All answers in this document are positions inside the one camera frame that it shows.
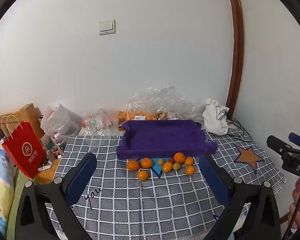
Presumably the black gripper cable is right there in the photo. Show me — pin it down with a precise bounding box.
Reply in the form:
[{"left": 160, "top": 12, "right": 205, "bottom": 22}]
[{"left": 281, "top": 177, "right": 300, "bottom": 240}]

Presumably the wooden furniture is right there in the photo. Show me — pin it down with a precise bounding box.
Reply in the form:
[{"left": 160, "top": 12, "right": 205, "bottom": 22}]
[{"left": 0, "top": 103, "right": 62, "bottom": 184}]

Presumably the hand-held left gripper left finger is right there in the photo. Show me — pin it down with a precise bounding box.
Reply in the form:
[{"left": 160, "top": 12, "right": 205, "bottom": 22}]
[{"left": 14, "top": 152, "right": 98, "bottom": 240}]

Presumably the person's right hand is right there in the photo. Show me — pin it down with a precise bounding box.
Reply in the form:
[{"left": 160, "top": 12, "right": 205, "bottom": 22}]
[{"left": 287, "top": 176, "right": 300, "bottom": 229}]

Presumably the white plastic bag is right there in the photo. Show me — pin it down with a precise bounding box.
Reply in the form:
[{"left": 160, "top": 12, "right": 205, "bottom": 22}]
[{"left": 40, "top": 102, "right": 83, "bottom": 142}]

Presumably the brown wooden door frame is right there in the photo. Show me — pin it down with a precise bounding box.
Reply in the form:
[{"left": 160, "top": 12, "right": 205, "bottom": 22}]
[{"left": 225, "top": 0, "right": 245, "bottom": 118}]

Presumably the colourful printed blanket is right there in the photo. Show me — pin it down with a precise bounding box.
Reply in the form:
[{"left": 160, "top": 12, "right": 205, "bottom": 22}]
[{"left": 0, "top": 140, "right": 18, "bottom": 237}]

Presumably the clear bag of oranges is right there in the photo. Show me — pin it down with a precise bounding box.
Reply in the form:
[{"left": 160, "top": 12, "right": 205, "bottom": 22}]
[{"left": 81, "top": 108, "right": 120, "bottom": 137}]

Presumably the purple cloth tray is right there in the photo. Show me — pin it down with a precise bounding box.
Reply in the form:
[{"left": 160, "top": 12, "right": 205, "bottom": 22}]
[{"left": 116, "top": 119, "right": 218, "bottom": 160}]

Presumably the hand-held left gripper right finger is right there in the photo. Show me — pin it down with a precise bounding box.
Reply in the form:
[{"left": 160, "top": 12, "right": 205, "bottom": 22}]
[{"left": 199, "top": 153, "right": 282, "bottom": 240}]

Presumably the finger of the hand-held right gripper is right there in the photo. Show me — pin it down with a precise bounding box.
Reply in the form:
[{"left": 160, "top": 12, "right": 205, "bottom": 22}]
[
  {"left": 266, "top": 135, "right": 294, "bottom": 155},
  {"left": 288, "top": 132, "right": 300, "bottom": 150}
]

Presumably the large clear plastic bag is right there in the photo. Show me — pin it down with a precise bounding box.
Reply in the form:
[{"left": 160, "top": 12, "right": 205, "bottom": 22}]
[{"left": 119, "top": 84, "right": 207, "bottom": 123}]

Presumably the red paper bag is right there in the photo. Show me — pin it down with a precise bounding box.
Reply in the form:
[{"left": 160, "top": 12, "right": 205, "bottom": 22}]
[{"left": 0, "top": 115, "right": 47, "bottom": 180}]

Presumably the grey checked tablecloth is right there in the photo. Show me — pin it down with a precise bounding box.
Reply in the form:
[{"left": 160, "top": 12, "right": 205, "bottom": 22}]
[{"left": 44, "top": 120, "right": 287, "bottom": 240}]

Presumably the white crumpled cloth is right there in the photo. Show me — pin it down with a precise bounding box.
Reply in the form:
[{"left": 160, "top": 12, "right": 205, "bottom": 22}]
[{"left": 202, "top": 98, "right": 230, "bottom": 135}]

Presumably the clear plastic bottle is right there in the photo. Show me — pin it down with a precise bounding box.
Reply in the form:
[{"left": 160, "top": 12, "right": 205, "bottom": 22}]
[{"left": 54, "top": 133, "right": 67, "bottom": 154}]

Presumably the white light switch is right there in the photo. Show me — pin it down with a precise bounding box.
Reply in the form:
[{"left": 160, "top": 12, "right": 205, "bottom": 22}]
[{"left": 99, "top": 19, "right": 116, "bottom": 36}]

